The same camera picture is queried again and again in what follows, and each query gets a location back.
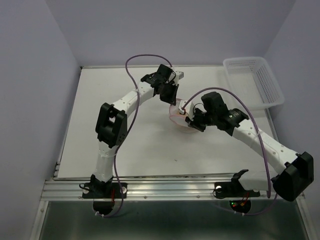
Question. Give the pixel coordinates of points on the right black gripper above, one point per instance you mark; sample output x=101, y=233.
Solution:
x=193, y=123

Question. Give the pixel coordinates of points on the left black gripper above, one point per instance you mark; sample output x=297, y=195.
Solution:
x=172, y=98

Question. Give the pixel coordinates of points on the white mesh laundry bag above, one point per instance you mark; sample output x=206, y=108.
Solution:
x=179, y=119

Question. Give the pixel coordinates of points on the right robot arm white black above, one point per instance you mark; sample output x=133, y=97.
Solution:
x=288, y=173

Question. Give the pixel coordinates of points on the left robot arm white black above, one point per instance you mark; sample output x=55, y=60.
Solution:
x=112, y=121

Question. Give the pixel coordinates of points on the white plastic basket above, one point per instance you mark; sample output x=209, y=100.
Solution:
x=252, y=80

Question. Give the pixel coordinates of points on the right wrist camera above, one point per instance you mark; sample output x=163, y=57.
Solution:
x=187, y=108

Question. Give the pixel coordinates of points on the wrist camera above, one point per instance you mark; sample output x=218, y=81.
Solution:
x=175, y=77
x=187, y=108

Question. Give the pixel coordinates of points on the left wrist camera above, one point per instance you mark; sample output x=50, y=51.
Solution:
x=175, y=77

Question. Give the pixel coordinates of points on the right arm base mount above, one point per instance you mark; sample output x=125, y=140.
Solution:
x=233, y=188

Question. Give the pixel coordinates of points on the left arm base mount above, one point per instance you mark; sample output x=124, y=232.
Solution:
x=109, y=190

